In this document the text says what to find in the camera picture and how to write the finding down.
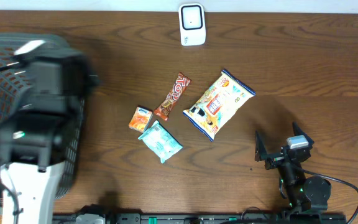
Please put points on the red Top chocolate bar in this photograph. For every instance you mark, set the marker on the red Top chocolate bar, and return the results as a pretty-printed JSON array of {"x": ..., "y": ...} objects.
[{"x": 165, "y": 108}]

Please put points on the mint green wipes packet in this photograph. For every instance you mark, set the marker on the mint green wipes packet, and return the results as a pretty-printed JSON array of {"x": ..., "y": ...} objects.
[{"x": 160, "y": 141}]

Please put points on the orange tissue pack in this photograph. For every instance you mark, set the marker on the orange tissue pack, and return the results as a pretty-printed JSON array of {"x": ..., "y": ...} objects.
[{"x": 140, "y": 119}]

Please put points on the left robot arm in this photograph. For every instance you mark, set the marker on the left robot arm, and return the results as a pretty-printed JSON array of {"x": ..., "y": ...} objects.
[{"x": 43, "y": 125}]

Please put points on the white barcode scanner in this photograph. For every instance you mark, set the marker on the white barcode scanner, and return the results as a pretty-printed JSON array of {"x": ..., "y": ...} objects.
[{"x": 192, "y": 24}]

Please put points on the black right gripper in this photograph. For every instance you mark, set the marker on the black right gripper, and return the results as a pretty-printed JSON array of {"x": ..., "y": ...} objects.
[{"x": 261, "y": 154}]

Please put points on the yellow snack chips bag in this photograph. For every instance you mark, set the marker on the yellow snack chips bag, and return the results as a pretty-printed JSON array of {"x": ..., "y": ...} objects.
[{"x": 218, "y": 104}]

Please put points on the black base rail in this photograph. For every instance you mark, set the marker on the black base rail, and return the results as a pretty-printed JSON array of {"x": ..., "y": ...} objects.
[{"x": 249, "y": 217}]

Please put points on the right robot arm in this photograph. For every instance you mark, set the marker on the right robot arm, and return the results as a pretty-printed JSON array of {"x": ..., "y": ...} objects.
[{"x": 305, "y": 195}]

